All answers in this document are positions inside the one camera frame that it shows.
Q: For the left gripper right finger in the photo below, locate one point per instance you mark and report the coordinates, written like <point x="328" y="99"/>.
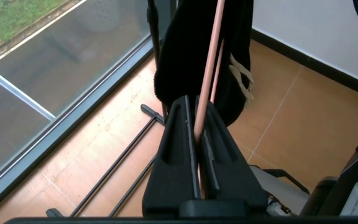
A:
<point x="228" y="177"/>

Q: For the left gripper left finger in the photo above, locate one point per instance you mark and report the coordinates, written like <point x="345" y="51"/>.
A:
<point x="172" y="174"/>

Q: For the pink clothes hanger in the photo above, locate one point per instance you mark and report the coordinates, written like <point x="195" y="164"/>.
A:
<point x="208" y="71"/>

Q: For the black shorts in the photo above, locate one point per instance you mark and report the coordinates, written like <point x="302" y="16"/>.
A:
<point x="185" y="56"/>

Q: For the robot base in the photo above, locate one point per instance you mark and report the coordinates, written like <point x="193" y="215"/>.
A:
<point x="353" y="186"/>

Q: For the black clothes rack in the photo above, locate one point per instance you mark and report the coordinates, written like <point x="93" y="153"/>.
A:
<point x="117" y="163"/>

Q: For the window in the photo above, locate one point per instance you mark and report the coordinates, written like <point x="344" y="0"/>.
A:
<point x="57" y="62"/>

